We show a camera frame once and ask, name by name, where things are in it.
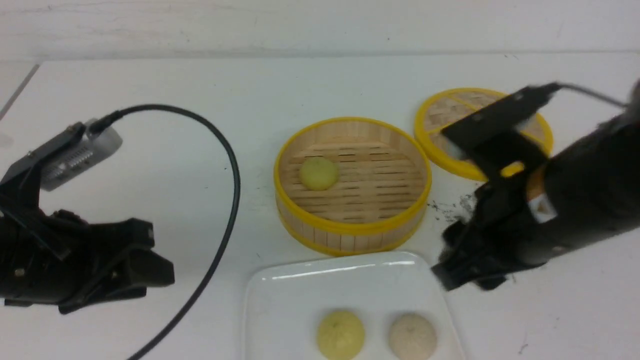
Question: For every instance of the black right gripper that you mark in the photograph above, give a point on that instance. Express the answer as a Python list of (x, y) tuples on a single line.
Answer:
[(484, 249)]

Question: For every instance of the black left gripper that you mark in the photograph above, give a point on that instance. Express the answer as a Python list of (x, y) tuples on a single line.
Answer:
[(61, 260)]

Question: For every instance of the white steamed bun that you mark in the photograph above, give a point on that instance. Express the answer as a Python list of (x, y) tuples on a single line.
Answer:
[(412, 337)]

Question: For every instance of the yellow steamed bun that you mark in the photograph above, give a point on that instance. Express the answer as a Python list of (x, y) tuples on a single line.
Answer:
[(340, 335), (318, 173)]

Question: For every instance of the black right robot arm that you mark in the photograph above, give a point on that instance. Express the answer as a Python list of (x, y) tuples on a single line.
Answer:
[(534, 208)]

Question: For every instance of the yellow steamed bun on plate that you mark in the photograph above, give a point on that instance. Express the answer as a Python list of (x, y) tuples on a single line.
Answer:
[(340, 335)]

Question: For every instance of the white square plate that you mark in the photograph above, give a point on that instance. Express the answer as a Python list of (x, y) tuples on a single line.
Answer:
[(284, 305)]

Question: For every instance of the yellow rimmed bamboo steamer basket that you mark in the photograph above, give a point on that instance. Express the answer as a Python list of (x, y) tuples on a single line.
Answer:
[(379, 199)]

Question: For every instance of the yellow rimmed bamboo steamer lid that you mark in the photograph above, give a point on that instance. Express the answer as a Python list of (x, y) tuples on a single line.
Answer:
[(441, 110)]

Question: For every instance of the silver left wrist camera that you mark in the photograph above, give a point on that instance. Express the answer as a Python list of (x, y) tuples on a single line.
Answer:
[(88, 151)]

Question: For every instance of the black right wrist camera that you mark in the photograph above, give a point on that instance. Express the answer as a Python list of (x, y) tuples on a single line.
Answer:
[(490, 137)]

